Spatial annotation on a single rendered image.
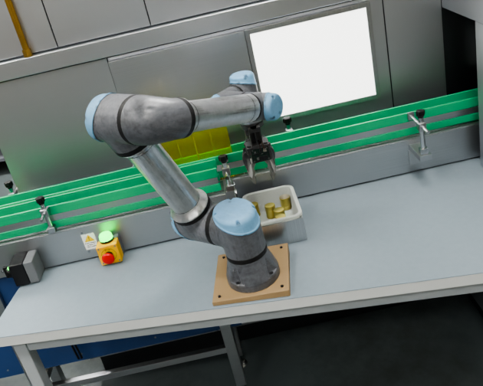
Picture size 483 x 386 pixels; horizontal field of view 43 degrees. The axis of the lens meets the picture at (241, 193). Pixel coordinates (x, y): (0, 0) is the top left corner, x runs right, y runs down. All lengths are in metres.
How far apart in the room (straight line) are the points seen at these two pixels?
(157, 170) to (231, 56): 0.71
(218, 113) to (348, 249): 0.60
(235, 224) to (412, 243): 0.53
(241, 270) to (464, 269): 0.58
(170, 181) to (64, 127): 0.78
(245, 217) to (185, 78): 0.71
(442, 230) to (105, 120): 1.01
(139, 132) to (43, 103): 0.93
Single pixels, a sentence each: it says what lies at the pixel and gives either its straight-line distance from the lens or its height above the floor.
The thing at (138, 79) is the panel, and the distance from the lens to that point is 2.14.
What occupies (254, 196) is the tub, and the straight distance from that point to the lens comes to 2.03.
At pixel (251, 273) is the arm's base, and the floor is 0.82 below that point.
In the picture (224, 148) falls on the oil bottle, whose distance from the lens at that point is 2.05.
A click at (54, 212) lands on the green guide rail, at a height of 0.94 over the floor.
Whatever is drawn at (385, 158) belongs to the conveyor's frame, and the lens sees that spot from 2.14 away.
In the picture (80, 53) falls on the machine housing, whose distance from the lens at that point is 2.15.
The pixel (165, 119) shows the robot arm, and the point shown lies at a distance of 1.35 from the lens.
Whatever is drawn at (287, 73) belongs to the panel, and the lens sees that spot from 2.15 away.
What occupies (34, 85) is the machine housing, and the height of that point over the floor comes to 1.30.
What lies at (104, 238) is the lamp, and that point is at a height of 0.84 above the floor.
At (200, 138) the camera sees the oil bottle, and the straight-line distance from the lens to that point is 2.04.
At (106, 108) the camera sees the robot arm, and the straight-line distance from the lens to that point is 1.42.
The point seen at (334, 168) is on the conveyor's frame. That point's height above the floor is 0.83.
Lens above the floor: 1.74
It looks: 26 degrees down
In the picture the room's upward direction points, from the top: 13 degrees counter-clockwise
